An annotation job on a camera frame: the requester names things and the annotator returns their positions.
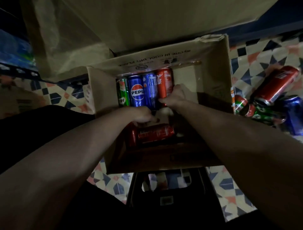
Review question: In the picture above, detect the person's right hand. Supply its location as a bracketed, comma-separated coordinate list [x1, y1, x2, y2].
[158, 84, 187, 108]

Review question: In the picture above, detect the person's left hand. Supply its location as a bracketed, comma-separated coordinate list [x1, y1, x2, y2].
[125, 106, 160, 126]

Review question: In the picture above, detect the person's right forearm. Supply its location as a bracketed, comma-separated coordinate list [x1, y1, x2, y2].
[174, 99, 303, 230]

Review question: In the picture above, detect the person's left forearm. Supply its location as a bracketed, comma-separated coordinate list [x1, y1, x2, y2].
[0, 108, 133, 230]

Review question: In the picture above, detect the blue soda can round logo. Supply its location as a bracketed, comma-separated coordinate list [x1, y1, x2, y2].
[128, 75, 147, 107]

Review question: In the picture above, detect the open brown cardboard box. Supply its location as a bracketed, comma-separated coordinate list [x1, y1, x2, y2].
[20, 0, 278, 175]

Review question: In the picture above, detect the green and red soda can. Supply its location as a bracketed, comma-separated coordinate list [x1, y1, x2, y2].
[234, 94, 256, 117]

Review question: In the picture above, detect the black plastic stool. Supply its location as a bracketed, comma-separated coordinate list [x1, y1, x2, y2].
[126, 167, 214, 230]

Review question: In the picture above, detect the small brown cardboard box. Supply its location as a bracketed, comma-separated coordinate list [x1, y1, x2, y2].
[0, 86, 48, 119]

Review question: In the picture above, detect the person's right leg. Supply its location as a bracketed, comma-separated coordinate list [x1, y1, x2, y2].
[212, 208, 285, 230]

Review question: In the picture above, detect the blue plastic-wrapped pack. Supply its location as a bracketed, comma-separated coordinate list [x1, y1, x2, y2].
[0, 29, 36, 71]

